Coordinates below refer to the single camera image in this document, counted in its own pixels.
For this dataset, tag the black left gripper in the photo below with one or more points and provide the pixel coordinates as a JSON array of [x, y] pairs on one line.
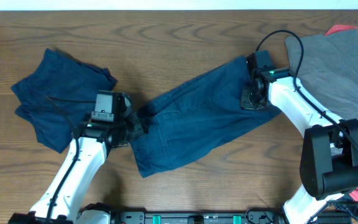
[[140, 128]]

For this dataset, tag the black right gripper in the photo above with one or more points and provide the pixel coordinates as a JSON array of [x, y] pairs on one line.
[[244, 101]]

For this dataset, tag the navy blue shorts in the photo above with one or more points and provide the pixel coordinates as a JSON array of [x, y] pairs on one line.
[[189, 121]]

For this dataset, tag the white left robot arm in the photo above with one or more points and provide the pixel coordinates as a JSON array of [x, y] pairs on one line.
[[88, 151]]

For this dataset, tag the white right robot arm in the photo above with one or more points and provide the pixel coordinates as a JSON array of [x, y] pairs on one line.
[[329, 155]]

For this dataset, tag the folded navy blue garment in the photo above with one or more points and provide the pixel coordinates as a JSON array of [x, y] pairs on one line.
[[61, 91]]

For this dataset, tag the grey shorts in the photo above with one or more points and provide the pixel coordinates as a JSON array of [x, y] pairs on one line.
[[328, 69]]

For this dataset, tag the black garment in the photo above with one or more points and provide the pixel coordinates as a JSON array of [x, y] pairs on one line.
[[351, 210]]

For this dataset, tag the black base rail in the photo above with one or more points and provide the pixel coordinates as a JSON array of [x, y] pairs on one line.
[[197, 217]]

